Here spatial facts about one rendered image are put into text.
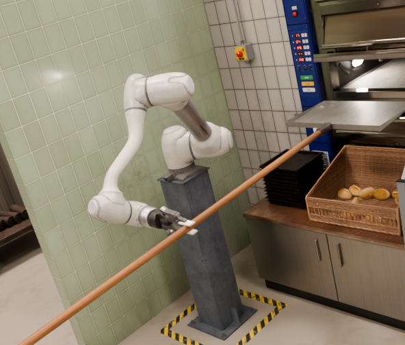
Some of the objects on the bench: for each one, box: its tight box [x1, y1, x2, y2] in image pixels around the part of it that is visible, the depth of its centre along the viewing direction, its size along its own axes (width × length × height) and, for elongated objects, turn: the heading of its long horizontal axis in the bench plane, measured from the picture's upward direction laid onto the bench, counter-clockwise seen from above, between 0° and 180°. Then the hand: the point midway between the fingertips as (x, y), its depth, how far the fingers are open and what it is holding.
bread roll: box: [373, 188, 390, 200], centre depth 326 cm, size 6×10×7 cm
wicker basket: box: [305, 145, 405, 236], centre depth 317 cm, size 49×56×28 cm
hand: (187, 226), depth 225 cm, fingers closed on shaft, 3 cm apart
